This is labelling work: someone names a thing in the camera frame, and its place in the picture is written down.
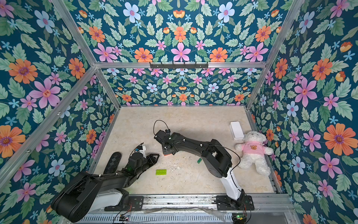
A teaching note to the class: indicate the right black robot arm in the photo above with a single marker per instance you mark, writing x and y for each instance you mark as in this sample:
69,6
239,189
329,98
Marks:
216,158

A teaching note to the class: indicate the small circuit board left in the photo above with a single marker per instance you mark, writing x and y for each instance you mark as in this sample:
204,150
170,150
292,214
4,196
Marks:
123,218

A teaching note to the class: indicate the lime green lego brick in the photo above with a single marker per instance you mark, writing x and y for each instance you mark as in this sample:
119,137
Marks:
161,172

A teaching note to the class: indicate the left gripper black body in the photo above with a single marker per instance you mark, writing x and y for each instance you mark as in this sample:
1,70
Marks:
141,169

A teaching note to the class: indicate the white teddy bear pink shirt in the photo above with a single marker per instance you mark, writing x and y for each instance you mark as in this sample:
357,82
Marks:
254,151

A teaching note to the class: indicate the black hook rail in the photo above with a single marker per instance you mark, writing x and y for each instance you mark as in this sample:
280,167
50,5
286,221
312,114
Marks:
173,66

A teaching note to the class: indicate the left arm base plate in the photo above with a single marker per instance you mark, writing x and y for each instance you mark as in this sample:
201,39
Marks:
133,203

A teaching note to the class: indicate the small circuit board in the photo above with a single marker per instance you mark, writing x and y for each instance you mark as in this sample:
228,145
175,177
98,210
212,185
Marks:
239,218
123,218

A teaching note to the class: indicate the white plastic box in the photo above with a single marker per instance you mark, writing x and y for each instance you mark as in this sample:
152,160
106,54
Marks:
236,130

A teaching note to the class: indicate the small circuit board right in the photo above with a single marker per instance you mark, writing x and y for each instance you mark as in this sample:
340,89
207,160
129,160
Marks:
239,218

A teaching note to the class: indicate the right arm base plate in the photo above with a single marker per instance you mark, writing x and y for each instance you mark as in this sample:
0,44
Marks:
225,203

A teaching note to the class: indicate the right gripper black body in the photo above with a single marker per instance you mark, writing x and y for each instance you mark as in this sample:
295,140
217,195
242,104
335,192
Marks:
162,138

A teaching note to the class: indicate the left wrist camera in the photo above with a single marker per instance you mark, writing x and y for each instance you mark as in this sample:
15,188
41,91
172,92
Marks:
141,149

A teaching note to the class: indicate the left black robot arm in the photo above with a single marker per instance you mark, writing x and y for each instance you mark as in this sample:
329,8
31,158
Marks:
88,192

